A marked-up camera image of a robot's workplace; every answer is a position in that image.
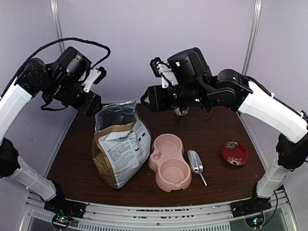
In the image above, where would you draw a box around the red floral saucer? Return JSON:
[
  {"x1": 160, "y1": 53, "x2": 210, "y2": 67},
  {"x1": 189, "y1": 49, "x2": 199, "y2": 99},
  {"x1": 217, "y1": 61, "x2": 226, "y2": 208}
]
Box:
[{"x1": 220, "y1": 141, "x2": 249, "y2": 166}]

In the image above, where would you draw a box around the silver metal scoop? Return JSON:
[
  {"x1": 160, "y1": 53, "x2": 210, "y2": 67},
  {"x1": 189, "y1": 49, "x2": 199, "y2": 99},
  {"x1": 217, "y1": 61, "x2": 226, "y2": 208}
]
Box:
[{"x1": 187, "y1": 150, "x2": 207, "y2": 187}]

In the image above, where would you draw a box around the left aluminium frame post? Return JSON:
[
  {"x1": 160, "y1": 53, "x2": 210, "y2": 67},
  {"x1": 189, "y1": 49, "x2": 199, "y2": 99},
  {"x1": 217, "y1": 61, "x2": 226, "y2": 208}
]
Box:
[{"x1": 50, "y1": 0, "x2": 63, "y2": 39}]

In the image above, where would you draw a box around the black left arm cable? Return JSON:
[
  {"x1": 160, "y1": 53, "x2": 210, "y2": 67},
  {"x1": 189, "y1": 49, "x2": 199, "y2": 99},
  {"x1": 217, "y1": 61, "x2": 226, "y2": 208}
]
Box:
[{"x1": 0, "y1": 37, "x2": 111, "y2": 97}]

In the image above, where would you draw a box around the brown pet food bag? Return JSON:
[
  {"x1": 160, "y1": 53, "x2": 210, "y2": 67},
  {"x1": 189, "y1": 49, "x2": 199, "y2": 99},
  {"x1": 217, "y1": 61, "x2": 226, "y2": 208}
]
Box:
[{"x1": 92, "y1": 101, "x2": 151, "y2": 190}]

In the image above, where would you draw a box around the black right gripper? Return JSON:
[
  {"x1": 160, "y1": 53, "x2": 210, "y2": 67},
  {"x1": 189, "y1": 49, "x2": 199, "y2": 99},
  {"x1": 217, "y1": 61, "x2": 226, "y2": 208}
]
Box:
[{"x1": 141, "y1": 83, "x2": 210, "y2": 112}]

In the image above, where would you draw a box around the pink double pet bowl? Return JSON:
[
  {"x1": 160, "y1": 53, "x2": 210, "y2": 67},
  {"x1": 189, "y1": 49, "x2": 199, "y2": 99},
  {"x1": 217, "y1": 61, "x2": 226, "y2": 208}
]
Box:
[{"x1": 148, "y1": 133, "x2": 192, "y2": 192}]

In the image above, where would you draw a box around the floral ceramic mug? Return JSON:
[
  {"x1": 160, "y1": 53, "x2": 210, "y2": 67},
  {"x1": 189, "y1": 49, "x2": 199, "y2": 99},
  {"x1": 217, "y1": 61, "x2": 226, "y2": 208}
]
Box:
[{"x1": 174, "y1": 108, "x2": 189, "y2": 116}]

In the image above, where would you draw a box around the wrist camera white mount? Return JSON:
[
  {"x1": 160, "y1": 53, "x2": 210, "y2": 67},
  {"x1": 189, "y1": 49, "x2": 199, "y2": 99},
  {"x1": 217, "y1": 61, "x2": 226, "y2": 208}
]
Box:
[
  {"x1": 150, "y1": 57, "x2": 178, "y2": 89},
  {"x1": 80, "y1": 66, "x2": 107, "y2": 93}
]

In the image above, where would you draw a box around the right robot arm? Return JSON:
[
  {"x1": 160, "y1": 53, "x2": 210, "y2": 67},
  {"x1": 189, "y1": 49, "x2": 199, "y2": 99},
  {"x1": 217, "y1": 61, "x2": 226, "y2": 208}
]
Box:
[{"x1": 141, "y1": 48, "x2": 308, "y2": 213}]

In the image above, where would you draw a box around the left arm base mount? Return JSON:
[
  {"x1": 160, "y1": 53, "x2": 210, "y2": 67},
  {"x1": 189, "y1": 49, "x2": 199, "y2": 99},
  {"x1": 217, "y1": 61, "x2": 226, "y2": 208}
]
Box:
[{"x1": 44, "y1": 200, "x2": 87, "y2": 230}]

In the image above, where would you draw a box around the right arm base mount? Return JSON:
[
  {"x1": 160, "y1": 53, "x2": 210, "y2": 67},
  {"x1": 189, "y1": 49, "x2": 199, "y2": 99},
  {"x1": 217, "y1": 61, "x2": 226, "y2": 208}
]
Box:
[{"x1": 230, "y1": 199, "x2": 271, "y2": 229}]

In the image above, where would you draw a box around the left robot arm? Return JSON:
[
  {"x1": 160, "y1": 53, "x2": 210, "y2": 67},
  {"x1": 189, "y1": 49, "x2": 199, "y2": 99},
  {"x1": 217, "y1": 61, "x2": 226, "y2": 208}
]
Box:
[{"x1": 0, "y1": 47, "x2": 106, "y2": 214}]

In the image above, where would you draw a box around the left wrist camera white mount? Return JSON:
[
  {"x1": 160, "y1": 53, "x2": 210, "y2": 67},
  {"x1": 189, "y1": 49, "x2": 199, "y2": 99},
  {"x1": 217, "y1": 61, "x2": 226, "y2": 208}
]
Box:
[{"x1": 80, "y1": 66, "x2": 107, "y2": 93}]

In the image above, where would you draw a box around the aluminium frame post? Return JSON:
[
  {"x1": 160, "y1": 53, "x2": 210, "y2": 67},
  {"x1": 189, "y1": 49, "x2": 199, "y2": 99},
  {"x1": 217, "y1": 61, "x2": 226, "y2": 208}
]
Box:
[
  {"x1": 50, "y1": 0, "x2": 63, "y2": 39},
  {"x1": 242, "y1": 0, "x2": 262, "y2": 75}
]

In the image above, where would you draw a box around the front aluminium rail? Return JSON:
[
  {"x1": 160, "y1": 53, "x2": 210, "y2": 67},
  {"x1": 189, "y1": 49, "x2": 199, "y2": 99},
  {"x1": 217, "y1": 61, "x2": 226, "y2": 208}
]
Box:
[{"x1": 19, "y1": 201, "x2": 298, "y2": 231}]

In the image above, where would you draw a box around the right aluminium frame post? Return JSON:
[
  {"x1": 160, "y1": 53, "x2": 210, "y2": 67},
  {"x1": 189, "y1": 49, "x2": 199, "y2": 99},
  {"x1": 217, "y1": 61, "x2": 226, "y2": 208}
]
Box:
[{"x1": 242, "y1": 0, "x2": 262, "y2": 75}]

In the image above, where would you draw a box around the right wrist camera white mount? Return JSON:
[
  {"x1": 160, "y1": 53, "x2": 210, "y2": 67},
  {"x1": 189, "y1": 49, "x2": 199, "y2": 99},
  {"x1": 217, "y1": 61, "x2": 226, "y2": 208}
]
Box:
[{"x1": 150, "y1": 57, "x2": 178, "y2": 89}]

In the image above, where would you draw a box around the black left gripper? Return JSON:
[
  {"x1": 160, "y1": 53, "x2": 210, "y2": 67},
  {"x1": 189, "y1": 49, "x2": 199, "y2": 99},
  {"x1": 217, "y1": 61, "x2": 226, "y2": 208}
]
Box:
[{"x1": 45, "y1": 76, "x2": 103, "y2": 116}]

